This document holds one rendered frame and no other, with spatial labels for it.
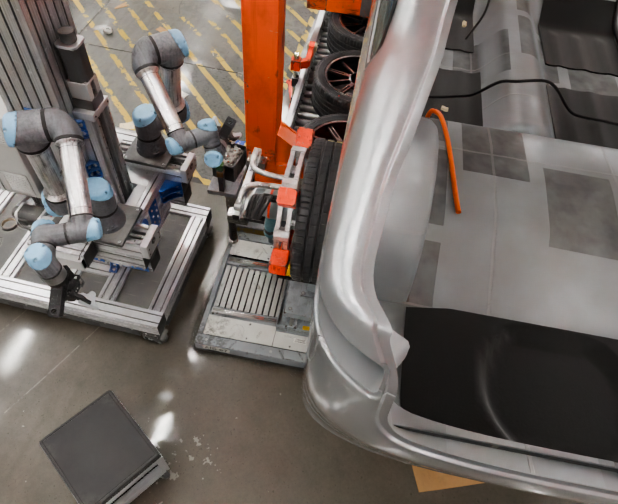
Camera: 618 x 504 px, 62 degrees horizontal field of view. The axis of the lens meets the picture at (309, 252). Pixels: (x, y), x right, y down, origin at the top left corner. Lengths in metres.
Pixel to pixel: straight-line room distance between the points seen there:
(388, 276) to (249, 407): 1.18
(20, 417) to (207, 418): 0.92
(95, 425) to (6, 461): 0.59
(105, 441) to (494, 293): 1.74
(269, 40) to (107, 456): 1.89
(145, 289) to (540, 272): 1.97
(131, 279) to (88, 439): 0.91
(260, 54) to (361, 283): 1.46
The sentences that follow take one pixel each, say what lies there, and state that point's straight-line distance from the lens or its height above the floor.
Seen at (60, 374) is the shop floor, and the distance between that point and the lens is 3.06.
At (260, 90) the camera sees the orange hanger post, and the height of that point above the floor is 1.13.
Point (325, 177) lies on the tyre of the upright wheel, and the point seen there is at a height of 1.17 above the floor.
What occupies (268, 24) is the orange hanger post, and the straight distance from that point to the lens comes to 2.35.
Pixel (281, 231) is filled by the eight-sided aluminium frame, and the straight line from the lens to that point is 2.12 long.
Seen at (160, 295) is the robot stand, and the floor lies 0.23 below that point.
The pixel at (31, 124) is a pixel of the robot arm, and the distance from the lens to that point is 2.00.
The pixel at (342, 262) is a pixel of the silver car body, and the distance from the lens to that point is 1.23.
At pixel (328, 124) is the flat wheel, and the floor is 0.50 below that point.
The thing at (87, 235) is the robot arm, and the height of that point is 1.24.
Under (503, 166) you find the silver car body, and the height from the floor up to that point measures 1.05.
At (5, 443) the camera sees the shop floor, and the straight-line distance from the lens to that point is 3.02.
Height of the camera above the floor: 2.64
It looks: 53 degrees down
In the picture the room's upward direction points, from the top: 7 degrees clockwise
